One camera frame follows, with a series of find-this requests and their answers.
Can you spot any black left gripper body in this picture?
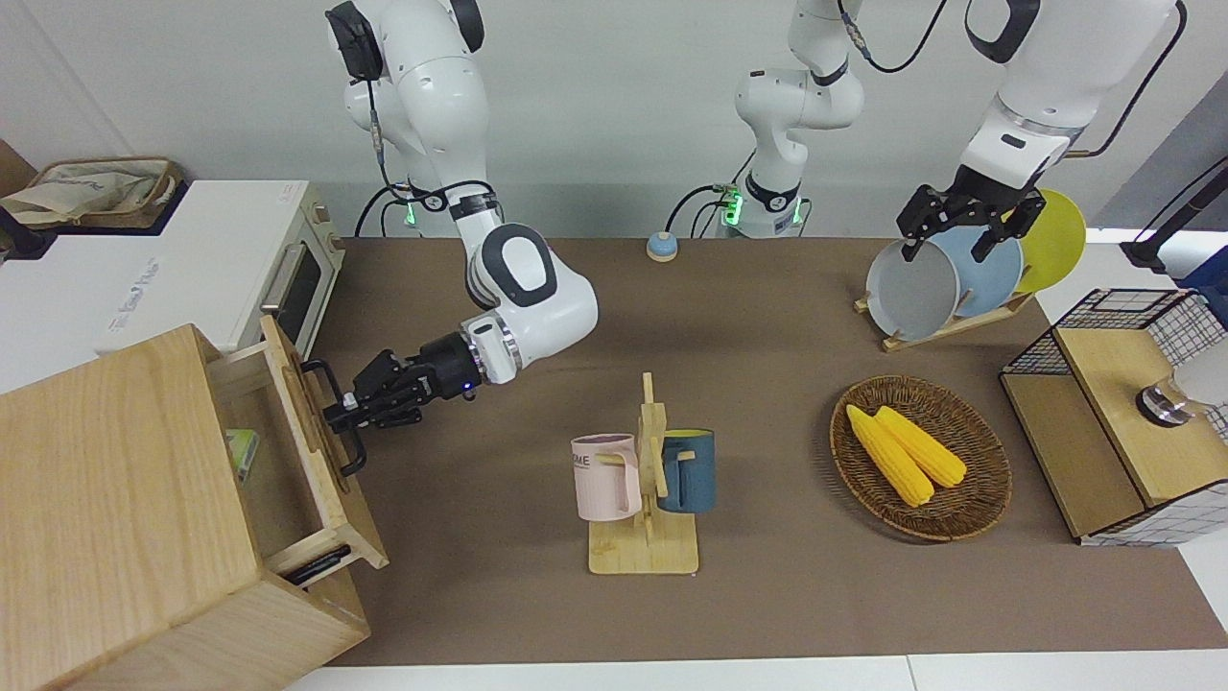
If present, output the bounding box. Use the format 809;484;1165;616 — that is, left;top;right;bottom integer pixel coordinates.
923;163;1047;229

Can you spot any light blue plate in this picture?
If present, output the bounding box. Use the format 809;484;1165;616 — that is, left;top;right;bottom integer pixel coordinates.
931;226;1025;320

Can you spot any light wooden cabinet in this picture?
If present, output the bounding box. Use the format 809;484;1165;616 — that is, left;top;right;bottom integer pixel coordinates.
0;323;372;691

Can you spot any yellow plate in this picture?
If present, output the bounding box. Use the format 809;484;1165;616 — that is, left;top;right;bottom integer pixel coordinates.
1012;188;1088;295

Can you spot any wooden plate rack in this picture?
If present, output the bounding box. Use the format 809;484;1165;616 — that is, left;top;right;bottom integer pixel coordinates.
854;291;1037;353

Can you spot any pink mug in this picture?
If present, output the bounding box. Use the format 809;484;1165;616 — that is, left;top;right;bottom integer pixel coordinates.
571;434;643;523

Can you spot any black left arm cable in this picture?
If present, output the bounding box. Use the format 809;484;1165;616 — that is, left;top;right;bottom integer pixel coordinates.
838;0;965;74

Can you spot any black metal drawer handle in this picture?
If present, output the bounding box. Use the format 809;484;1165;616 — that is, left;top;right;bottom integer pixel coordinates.
300;358;369;479

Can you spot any black base cable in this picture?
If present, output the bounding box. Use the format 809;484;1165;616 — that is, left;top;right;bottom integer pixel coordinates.
354;182;415;238
667;182;736;238

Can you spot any light wooden drawer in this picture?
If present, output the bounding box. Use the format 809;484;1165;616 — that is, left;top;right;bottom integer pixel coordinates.
206;315;391;588

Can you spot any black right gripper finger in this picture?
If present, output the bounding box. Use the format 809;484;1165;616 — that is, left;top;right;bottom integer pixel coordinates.
321;395;425;433
347;349;425;402

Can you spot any round wicker basket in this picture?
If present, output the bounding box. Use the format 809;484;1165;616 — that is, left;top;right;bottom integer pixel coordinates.
830;375;1013;543

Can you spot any wooden shelf with wire basket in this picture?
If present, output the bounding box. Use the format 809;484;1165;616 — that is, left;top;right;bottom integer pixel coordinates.
999;288;1228;549

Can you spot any grey plate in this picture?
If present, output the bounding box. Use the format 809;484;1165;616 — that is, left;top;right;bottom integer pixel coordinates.
865;238;961;343

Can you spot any beige tote bag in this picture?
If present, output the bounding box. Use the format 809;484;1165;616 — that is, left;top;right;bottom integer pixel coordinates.
0;156;183;236

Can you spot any white toaster oven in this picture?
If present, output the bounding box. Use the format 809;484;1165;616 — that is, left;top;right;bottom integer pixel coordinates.
0;179;346;394

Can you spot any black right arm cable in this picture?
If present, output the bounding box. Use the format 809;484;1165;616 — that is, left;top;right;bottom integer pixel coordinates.
367;77;428;207

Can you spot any thin black hanging cable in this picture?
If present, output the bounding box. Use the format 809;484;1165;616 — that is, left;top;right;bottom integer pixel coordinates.
1065;0;1189;160

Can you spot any dark blue mug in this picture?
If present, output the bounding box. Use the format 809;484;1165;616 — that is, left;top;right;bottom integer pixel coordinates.
658;428;717;514

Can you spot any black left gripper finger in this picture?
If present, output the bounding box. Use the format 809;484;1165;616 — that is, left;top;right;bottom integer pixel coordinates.
896;185;949;266
970;190;1048;265

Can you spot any yellow corn cob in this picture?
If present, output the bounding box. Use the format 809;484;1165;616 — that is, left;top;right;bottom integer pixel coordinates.
845;404;935;508
874;406;968;488

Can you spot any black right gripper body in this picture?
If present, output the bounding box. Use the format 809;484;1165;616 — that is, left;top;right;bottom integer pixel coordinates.
378;330;483;411

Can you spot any wooden mug tree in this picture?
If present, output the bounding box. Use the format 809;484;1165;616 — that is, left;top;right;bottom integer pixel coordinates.
587;372;700;576

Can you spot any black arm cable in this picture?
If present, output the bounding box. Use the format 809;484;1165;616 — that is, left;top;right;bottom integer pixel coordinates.
367;77;428;207
838;0;965;74

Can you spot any blue plastic object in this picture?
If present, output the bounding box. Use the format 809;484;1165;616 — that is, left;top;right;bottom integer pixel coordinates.
1178;245;1228;310

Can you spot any white cylinder with silver ring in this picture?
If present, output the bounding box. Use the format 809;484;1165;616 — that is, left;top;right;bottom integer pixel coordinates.
1136;345;1228;428

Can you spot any green tissue pack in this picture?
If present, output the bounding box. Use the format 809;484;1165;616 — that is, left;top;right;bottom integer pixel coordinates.
225;428;260;484

